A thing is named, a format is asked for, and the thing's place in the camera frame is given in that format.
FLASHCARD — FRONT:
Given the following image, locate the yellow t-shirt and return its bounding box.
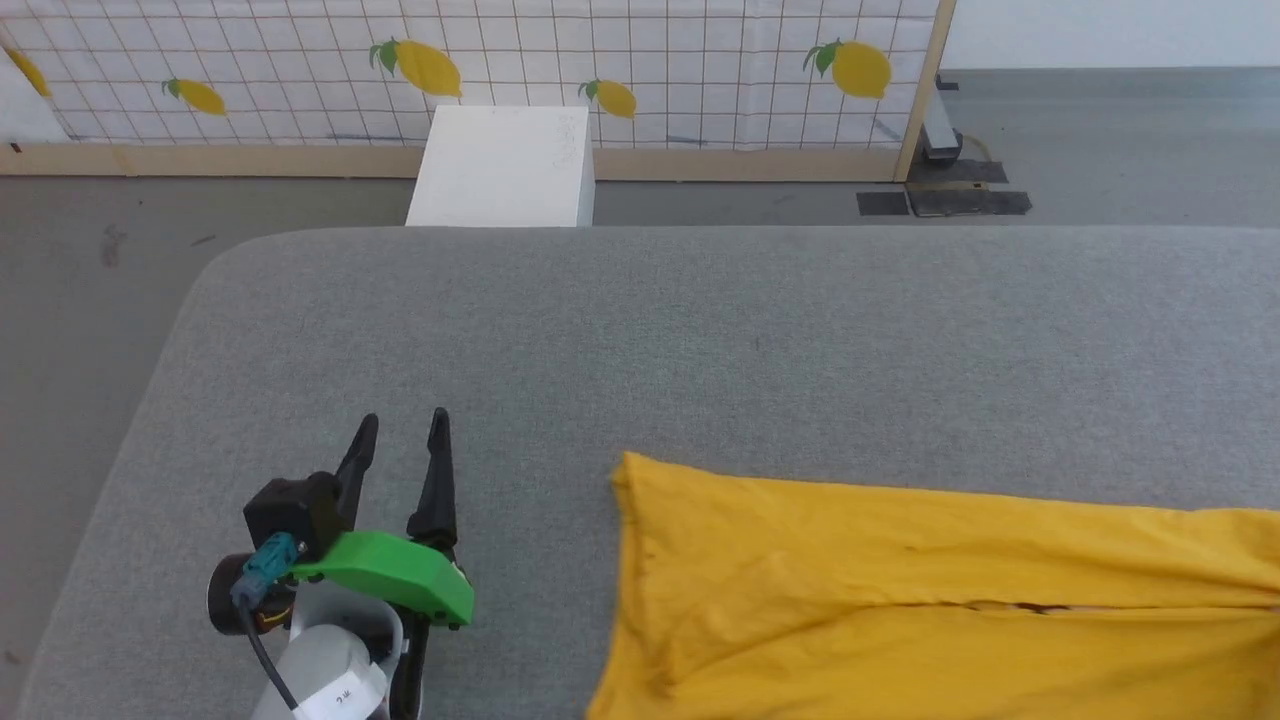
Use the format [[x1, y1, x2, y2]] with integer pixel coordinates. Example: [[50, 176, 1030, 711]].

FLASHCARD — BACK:
[[585, 450, 1280, 720]]

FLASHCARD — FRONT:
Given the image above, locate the grey fabric sofa seat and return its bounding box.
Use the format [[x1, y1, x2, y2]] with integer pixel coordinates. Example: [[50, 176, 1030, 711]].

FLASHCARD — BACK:
[[15, 225, 1280, 720]]

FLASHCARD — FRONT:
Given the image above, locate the lemon print partition screen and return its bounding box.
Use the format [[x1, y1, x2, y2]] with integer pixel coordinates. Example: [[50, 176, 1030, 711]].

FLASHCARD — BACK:
[[0, 0, 958, 183]]

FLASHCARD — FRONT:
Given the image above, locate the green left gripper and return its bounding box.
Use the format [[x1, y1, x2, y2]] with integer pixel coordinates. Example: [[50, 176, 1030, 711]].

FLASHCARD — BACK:
[[290, 407, 477, 630]]

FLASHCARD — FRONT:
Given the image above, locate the long black floor mat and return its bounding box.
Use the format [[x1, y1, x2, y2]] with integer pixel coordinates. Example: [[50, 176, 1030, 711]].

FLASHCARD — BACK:
[[908, 188, 1034, 218]]

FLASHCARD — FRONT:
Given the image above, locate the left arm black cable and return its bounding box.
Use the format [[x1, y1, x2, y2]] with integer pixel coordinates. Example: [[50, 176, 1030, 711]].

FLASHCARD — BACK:
[[231, 534, 307, 713]]

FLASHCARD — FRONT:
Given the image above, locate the white rectangular box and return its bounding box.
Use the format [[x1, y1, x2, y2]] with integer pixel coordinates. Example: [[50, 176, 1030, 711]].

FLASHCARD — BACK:
[[405, 105, 598, 229]]

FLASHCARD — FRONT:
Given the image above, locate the dark grey floor plate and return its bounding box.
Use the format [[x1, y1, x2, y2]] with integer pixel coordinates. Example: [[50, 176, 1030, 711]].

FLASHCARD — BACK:
[[914, 160, 1009, 185]]

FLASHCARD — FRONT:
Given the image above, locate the grey metal screen foot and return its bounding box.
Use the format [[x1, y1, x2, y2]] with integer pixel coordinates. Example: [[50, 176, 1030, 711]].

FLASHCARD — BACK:
[[924, 78, 964, 164]]

